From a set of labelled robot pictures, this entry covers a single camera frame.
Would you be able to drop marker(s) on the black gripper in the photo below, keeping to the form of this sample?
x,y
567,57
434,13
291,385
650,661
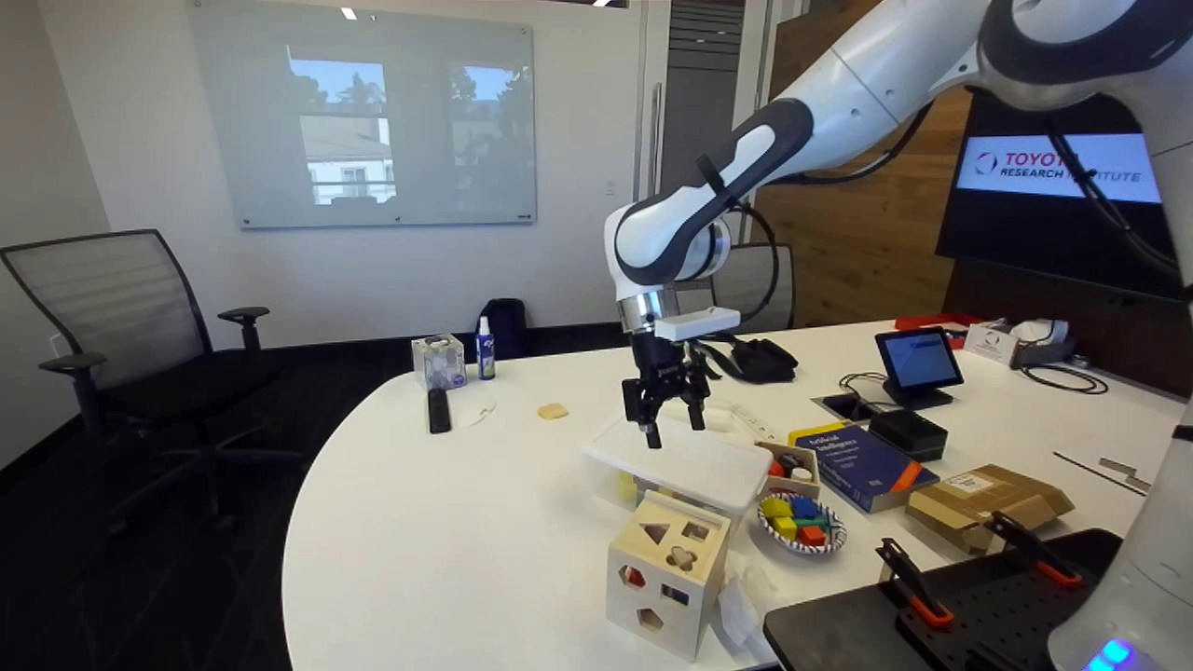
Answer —
x,y
664,367

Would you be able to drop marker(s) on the wooden shape sorter box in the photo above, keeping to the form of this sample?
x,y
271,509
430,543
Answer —
x,y
664,582

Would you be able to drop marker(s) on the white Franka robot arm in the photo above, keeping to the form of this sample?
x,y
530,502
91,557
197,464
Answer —
x,y
869,74

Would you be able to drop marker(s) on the small open wooden box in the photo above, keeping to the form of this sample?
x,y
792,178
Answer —
x,y
796,456

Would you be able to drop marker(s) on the black rectangular box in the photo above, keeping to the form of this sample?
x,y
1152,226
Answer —
x,y
908,433

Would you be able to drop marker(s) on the brown cardboard box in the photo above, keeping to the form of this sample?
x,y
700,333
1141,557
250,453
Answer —
x,y
990,503

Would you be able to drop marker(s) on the white plastic bin with lid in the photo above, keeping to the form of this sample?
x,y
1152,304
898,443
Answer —
x,y
696,472

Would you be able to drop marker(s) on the red ball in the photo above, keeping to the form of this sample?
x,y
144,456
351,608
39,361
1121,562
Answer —
x,y
778,472

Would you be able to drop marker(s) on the small yellow flat piece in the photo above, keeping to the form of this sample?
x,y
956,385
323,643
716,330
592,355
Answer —
x,y
553,412

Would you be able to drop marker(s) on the yellow toy block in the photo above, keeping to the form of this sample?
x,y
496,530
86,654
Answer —
x,y
778,509

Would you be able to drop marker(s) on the blue toy block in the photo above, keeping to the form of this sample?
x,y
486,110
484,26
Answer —
x,y
808,509

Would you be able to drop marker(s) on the bowl holding toy blocks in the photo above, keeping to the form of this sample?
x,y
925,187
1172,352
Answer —
x,y
796,544

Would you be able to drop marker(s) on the red toy block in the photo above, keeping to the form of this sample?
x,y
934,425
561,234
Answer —
x,y
816,534

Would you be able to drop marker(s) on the black backpack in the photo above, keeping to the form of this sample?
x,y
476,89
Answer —
x,y
506,326

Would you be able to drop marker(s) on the blue book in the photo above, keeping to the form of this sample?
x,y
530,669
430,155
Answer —
x,y
862,468

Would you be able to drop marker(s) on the small spray bottle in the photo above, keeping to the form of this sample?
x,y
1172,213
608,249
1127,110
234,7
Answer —
x,y
486,355

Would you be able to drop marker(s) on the black remote control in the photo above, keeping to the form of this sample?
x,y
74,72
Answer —
x,y
438,412

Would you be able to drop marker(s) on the black tablet display on stand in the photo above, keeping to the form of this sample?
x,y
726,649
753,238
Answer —
x,y
919,357

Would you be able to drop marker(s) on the red tray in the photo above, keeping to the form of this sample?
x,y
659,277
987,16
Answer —
x,y
934,320

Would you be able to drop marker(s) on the white headset device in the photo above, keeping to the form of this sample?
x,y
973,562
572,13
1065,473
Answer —
x,y
1038,335

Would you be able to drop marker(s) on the glass whiteboard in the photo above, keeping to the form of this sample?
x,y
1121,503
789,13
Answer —
x,y
246,111

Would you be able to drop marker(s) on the grey mesh office chair with armrests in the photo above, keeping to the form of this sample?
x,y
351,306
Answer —
x,y
112,310

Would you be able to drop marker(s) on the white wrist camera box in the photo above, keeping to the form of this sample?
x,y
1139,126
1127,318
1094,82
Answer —
x,y
696,326

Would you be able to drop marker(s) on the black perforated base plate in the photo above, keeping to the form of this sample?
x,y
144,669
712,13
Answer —
x,y
859,636

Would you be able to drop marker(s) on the glass door with frame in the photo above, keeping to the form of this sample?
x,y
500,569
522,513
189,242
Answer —
x,y
690,85

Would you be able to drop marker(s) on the wall television screen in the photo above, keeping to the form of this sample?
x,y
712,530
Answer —
x,y
1029,234

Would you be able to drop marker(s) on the metal bracket strip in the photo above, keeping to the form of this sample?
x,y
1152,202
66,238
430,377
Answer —
x,y
1106,472

